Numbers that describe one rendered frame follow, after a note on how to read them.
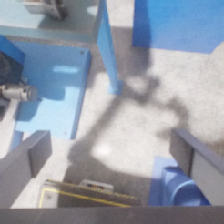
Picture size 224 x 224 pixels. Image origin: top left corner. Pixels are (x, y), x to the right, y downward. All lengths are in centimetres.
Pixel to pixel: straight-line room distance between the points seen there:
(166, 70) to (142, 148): 74
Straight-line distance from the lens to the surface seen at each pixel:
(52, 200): 126
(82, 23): 45
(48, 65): 160
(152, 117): 143
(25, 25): 51
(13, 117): 160
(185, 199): 138
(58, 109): 143
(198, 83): 161
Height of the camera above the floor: 140
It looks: 79 degrees down
